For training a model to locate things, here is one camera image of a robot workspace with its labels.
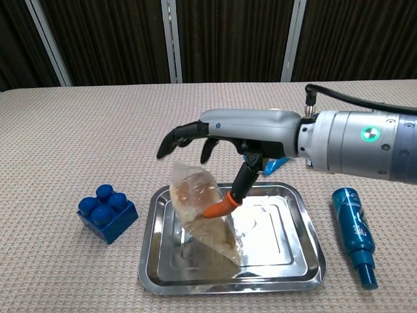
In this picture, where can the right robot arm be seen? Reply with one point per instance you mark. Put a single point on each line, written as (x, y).
(358, 145)

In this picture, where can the clear bag of snacks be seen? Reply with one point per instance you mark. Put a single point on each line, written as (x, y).
(198, 208)

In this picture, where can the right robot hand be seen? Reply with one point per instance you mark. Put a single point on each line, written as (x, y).
(247, 127)

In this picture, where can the blue toy building block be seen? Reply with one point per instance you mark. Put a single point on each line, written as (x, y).
(109, 216)

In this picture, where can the stainless steel tray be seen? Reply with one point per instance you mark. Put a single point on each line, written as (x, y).
(277, 241)

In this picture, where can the blue spray bottle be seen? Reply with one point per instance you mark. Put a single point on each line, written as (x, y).
(355, 228)

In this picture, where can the blue snack packet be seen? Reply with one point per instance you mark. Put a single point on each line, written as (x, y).
(273, 165)

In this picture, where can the grey partition post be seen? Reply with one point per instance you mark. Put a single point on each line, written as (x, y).
(49, 42)
(172, 40)
(293, 39)

